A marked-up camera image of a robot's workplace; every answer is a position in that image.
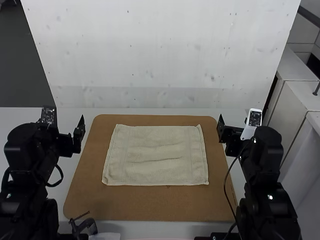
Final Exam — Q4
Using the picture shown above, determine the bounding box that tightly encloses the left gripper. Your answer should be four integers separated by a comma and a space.
57, 114, 86, 159

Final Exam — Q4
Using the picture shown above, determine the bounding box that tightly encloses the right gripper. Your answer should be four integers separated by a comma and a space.
216, 113, 247, 158

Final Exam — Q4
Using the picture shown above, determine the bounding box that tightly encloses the pale towel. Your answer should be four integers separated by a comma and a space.
101, 123, 210, 187

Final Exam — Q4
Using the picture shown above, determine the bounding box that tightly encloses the cork mat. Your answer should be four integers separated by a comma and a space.
62, 114, 238, 223

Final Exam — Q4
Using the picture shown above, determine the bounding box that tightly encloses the white cabinet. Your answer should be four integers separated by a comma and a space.
263, 42, 320, 211

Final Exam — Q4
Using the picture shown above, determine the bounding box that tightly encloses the black clamp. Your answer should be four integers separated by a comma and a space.
68, 209, 99, 240

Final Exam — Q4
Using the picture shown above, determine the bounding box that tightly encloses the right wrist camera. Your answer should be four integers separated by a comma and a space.
239, 107, 263, 141

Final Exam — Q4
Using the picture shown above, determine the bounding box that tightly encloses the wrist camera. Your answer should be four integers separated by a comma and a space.
40, 105, 57, 126
239, 107, 263, 141

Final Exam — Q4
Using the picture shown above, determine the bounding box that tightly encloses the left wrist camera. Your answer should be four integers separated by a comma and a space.
40, 105, 57, 126

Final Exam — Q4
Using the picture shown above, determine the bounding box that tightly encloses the black cable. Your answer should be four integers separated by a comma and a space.
223, 142, 253, 237
46, 162, 65, 189

